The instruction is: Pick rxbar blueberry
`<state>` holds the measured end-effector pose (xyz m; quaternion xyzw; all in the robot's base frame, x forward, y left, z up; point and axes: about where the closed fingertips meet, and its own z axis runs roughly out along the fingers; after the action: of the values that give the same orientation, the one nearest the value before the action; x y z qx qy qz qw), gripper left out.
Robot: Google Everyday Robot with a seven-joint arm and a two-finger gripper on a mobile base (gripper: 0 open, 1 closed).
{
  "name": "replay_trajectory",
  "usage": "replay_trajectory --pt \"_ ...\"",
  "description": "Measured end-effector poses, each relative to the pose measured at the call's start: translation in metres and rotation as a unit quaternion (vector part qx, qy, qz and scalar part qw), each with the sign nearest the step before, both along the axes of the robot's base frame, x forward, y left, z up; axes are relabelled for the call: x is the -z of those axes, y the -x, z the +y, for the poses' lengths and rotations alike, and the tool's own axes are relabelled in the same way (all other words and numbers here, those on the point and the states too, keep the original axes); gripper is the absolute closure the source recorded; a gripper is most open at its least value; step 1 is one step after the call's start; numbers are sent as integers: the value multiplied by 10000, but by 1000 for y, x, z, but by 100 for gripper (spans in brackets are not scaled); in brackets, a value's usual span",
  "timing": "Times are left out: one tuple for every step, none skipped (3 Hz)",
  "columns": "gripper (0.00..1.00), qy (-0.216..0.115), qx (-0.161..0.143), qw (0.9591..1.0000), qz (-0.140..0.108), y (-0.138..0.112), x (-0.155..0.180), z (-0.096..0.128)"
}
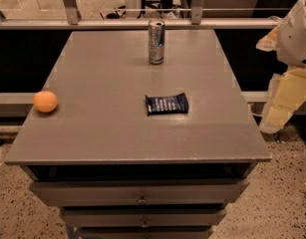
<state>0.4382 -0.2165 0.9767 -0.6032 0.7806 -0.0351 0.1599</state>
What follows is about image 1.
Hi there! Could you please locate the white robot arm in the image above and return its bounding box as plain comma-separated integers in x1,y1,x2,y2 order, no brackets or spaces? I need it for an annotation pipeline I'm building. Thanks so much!
256,0,306,133

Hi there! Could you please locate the bottom grey drawer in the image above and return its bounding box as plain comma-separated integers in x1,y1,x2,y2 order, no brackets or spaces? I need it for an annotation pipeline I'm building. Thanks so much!
80,227,213,239

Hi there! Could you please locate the middle grey drawer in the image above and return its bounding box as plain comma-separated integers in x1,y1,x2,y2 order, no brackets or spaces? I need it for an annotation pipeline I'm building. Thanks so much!
61,208,226,228

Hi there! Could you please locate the silver blue drink can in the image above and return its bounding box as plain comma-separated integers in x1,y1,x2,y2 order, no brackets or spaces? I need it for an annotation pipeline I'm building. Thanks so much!
149,19,165,65

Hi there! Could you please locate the orange fruit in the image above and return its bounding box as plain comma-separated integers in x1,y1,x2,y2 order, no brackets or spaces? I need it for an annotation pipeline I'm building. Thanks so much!
33,91,58,113

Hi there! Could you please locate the grey drawer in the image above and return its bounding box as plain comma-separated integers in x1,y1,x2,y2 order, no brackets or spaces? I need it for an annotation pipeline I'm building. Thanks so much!
30,179,249,207
80,227,213,239
61,208,226,228

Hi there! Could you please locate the grey drawer cabinet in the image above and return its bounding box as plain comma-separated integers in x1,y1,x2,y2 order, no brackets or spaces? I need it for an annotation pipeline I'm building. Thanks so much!
4,29,272,239

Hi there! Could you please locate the top grey drawer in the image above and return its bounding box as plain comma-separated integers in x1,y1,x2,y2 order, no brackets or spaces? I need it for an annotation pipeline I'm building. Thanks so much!
30,179,249,207

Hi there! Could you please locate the blue rxbar wrapper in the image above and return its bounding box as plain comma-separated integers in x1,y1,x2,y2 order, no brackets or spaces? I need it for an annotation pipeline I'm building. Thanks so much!
146,93,189,116

